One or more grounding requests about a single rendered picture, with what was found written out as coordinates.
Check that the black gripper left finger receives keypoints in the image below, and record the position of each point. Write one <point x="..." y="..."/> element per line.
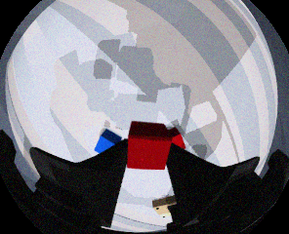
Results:
<point x="98" y="179"/>

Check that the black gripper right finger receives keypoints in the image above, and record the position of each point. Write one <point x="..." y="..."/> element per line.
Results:
<point x="197" y="183"/>

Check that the blue cube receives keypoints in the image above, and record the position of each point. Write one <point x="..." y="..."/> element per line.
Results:
<point x="106" y="140"/>

